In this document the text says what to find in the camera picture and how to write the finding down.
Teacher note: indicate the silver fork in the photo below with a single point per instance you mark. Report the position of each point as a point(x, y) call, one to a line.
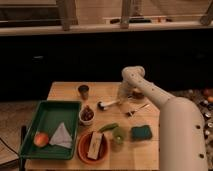
point(132, 112)

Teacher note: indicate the green sponge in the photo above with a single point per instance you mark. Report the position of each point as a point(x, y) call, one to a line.
point(141, 133)

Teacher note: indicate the green pepper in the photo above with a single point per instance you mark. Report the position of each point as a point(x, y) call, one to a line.
point(108, 127)

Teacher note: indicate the white cup with dark contents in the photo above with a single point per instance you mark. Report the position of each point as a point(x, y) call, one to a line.
point(86, 116)

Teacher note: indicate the white folded cloth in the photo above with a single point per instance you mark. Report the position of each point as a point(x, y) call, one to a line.
point(61, 137)

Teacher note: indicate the wooden window frame rail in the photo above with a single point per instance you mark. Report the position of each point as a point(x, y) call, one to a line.
point(93, 16)

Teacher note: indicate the red orange apple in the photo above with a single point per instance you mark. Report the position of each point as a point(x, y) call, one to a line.
point(41, 139)

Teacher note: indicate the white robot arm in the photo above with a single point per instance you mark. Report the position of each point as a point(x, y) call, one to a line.
point(181, 124)

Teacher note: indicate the dark brown bowl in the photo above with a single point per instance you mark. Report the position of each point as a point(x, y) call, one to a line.
point(137, 94)

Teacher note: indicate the pale translucent gripper body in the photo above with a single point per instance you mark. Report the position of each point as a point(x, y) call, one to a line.
point(124, 91)

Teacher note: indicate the green plastic tray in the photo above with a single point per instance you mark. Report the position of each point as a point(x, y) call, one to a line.
point(47, 118)

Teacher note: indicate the white box on plate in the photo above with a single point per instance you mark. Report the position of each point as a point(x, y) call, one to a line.
point(94, 146)

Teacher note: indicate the orange plate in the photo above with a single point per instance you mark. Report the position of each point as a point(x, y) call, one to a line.
point(83, 147)

